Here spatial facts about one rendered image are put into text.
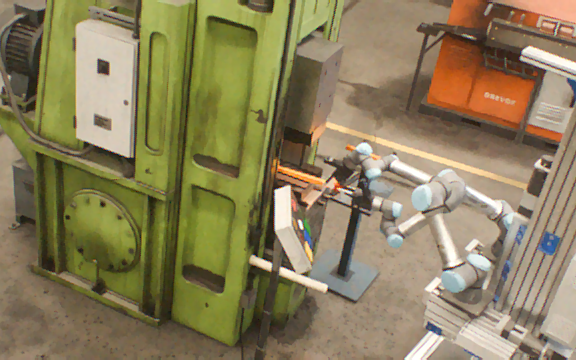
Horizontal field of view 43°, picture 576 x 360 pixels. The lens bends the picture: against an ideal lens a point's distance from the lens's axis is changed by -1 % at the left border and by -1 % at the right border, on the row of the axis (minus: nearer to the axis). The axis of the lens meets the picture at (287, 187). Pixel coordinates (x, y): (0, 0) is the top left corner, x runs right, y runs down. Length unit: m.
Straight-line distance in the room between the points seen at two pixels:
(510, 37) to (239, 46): 3.96
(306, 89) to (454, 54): 3.81
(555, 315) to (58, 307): 2.79
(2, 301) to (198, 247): 1.26
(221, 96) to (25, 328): 1.81
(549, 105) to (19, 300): 5.04
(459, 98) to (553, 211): 3.98
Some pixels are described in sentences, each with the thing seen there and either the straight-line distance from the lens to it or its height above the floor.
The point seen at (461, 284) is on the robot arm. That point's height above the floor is 1.00.
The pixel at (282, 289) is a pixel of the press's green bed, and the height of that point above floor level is 0.31.
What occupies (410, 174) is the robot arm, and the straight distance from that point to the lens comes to 3.78.
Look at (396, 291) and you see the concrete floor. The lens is 5.03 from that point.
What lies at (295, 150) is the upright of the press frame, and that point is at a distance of 4.28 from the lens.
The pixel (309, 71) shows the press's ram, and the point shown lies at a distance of 3.60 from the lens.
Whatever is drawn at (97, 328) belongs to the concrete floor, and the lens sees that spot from 4.46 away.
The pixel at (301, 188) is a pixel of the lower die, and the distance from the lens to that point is 4.00.
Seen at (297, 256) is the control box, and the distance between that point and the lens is 3.42.
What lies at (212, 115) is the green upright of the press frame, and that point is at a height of 1.40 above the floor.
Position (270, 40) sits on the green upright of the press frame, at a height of 1.90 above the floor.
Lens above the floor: 3.10
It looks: 32 degrees down
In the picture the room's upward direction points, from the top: 10 degrees clockwise
